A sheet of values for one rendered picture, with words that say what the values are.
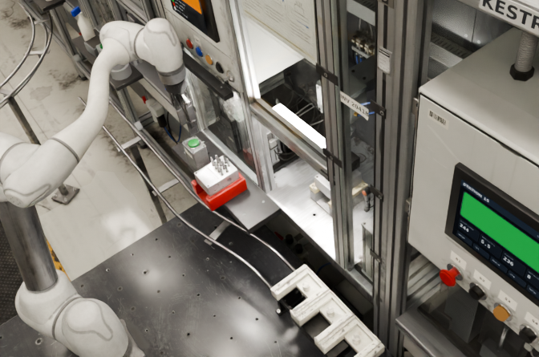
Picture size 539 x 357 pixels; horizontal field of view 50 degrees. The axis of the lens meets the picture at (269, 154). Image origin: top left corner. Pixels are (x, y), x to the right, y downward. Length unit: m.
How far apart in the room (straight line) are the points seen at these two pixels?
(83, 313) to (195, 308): 0.41
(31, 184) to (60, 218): 2.00
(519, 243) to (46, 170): 1.10
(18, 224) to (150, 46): 0.64
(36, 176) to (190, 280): 0.84
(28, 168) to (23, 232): 0.31
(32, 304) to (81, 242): 1.41
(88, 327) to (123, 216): 1.57
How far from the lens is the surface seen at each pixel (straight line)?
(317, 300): 1.83
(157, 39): 1.79
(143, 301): 2.19
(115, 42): 1.88
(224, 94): 1.76
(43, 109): 4.36
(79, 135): 1.62
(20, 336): 2.31
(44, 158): 1.57
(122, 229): 3.33
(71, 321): 1.91
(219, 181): 2.00
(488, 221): 1.08
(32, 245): 1.86
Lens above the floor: 2.47
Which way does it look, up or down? 45 degrees down
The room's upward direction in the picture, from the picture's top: 10 degrees counter-clockwise
